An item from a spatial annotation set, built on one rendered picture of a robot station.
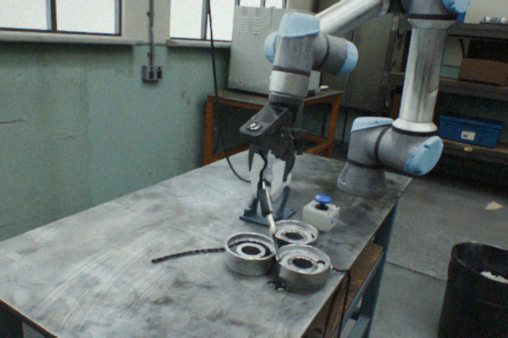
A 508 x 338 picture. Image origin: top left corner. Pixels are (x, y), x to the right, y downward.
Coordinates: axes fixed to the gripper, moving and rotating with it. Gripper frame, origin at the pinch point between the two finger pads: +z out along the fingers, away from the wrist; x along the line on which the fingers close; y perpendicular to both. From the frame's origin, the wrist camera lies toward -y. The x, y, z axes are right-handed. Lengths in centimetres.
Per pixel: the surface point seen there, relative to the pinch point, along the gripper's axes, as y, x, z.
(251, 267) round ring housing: -7.7, -3.9, 11.9
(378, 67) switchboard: 370, 77, -57
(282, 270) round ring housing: -5.8, -9.3, 10.8
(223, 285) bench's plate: -12.3, -1.3, 14.8
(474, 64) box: 341, -13, -69
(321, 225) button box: 19.8, -6.9, 8.9
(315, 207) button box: 21.8, -3.8, 5.6
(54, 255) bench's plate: -24.7, 29.5, 16.8
